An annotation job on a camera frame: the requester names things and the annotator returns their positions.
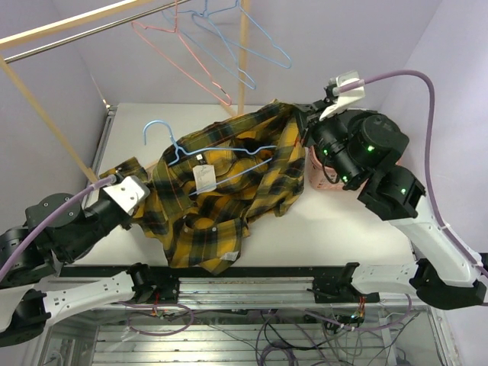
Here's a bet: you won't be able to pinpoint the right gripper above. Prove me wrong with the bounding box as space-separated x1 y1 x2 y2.
293 97 361 187

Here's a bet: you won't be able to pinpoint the blue hanger yellow shirt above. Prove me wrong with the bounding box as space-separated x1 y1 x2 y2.
143 120 278 197

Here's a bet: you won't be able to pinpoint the yellow plaid shirt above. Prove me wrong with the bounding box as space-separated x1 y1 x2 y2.
112 101 306 275

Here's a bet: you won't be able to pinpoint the blue hanger checkered shirt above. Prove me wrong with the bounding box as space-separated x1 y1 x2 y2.
162 1 256 90

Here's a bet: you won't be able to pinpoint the blue wire hanger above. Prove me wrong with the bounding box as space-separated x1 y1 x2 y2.
185 1 292 89

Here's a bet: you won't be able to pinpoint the pink hanger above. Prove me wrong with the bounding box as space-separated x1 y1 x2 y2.
130 1 233 107

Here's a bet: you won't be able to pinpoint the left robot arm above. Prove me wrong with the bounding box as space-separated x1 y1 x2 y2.
1 193 156 347

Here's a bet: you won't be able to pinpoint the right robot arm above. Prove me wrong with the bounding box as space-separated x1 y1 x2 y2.
296 101 487 310

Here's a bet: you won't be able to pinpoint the pink plastic basket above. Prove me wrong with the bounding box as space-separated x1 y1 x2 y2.
306 147 343 191

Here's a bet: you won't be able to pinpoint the wooden clothes rack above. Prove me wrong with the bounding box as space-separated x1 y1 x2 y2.
1 24 238 191

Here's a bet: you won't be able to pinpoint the metal hanging rod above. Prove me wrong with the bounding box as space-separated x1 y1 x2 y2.
1 1 188 64

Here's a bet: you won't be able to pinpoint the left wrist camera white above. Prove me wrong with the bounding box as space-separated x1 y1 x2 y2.
102 175 150 216

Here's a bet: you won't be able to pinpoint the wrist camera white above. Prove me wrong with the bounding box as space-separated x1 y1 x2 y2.
319 71 365 121
102 175 150 216

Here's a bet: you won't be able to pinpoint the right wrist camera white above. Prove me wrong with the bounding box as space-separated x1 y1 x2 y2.
319 71 365 121

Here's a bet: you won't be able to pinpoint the aluminium rail base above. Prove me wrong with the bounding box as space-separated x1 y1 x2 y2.
43 263 416 316

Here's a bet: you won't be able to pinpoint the loose cables under table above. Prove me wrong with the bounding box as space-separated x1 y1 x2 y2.
125 291 420 366

